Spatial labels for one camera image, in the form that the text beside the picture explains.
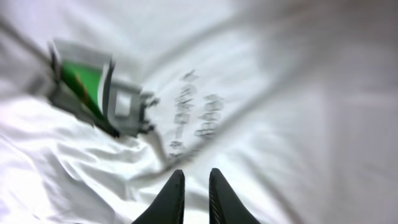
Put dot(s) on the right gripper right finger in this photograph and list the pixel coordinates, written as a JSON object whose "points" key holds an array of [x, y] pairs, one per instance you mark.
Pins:
{"points": [[225, 206]]}

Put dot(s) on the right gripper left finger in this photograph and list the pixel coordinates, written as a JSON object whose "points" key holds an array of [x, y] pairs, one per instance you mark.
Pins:
{"points": [[168, 206]]}

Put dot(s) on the white printed t-shirt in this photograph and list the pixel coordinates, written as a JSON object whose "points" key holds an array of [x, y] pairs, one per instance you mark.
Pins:
{"points": [[294, 101]]}

